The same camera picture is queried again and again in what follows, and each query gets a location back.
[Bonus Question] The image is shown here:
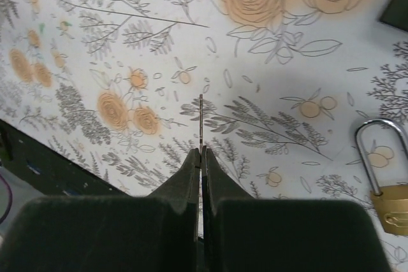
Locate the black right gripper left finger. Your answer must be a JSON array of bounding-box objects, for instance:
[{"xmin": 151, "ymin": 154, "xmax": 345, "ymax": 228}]
[{"xmin": 1, "ymin": 149, "xmax": 201, "ymax": 271}]

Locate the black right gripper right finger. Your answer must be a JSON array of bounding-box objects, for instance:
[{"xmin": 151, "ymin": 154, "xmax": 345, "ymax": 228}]
[{"xmin": 201, "ymin": 148, "xmax": 391, "ymax": 271}]

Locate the small brass padlock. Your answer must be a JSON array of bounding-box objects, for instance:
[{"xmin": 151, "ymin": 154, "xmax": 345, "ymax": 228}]
[{"xmin": 354, "ymin": 117, "xmax": 407, "ymax": 236}]

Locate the orange padlock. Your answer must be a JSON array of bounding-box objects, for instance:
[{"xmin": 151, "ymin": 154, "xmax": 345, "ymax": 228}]
[{"xmin": 379, "ymin": 0, "xmax": 408, "ymax": 32}]

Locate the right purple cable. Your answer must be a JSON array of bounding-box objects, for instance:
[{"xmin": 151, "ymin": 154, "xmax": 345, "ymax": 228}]
[{"xmin": 0, "ymin": 173, "xmax": 13, "ymax": 225}]

